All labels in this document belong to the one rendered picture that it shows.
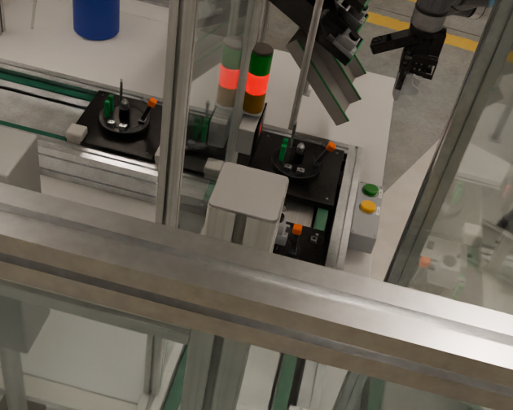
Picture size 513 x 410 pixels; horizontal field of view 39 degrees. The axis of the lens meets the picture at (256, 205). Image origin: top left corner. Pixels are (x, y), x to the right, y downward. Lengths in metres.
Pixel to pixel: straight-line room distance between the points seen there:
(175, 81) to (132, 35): 1.70
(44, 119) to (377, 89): 1.13
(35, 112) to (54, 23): 0.59
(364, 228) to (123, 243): 1.57
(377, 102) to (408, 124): 1.50
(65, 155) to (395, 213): 0.92
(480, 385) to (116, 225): 0.17
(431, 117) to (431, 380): 3.81
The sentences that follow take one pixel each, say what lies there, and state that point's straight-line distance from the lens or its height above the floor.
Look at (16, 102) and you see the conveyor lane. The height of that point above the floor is 0.92.
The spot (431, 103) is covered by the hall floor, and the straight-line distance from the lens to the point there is 4.24.
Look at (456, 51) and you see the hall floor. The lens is 4.82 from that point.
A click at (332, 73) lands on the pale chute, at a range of 2.21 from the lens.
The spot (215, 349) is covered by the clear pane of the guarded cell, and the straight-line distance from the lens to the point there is 0.37.
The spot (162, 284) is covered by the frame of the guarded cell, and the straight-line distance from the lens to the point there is 0.32.
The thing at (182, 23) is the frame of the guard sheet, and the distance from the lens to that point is 0.91.
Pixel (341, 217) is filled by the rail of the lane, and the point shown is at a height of 0.96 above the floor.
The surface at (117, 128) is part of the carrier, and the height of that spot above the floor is 0.99.
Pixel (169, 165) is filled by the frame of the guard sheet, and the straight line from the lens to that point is 1.05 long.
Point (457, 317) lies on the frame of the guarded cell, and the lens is 0.33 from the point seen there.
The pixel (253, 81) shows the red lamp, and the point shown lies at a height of 1.34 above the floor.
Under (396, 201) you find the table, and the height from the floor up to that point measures 0.86.
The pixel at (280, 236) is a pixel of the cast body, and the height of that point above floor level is 1.05.
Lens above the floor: 2.23
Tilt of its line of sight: 43 degrees down
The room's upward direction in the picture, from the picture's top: 11 degrees clockwise
